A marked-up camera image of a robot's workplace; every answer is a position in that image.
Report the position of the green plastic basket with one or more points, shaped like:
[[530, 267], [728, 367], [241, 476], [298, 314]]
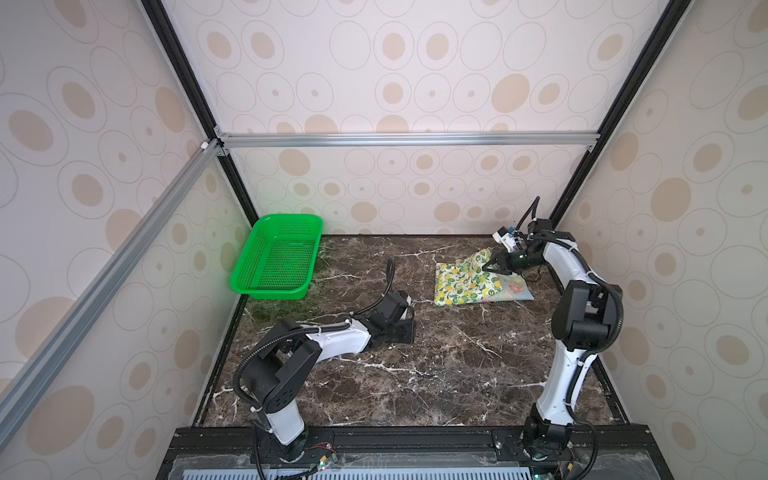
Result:
[[278, 258]]

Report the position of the right black frame post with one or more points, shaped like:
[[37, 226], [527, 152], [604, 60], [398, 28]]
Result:
[[650, 53]]

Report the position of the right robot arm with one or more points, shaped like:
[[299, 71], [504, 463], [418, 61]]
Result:
[[586, 321]]

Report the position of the horizontal aluminium rail back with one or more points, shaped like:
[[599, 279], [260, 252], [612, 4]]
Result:
[[428, 139]]

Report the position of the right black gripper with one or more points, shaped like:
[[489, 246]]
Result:
[[507, 263]]

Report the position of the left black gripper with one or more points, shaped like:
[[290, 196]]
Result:
[[408, 326]]

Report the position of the diagonal aluminium rail left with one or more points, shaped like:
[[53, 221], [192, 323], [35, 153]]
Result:
[[44, 366]]

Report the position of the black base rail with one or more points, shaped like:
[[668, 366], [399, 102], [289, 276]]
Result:
[[609, 452]]

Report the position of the left black frame post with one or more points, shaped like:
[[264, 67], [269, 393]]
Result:
[[161, 24]]

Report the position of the pastel floral skirt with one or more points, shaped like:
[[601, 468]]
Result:
[[513, 288]]

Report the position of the black frame post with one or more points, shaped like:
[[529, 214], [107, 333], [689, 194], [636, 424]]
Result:
[[650, 53], [161, 24]]

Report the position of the green yellow patterned skirt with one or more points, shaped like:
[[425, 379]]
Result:
[[465, 281]]

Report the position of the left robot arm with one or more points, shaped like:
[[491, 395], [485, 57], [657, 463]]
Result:
[[273, 373]]

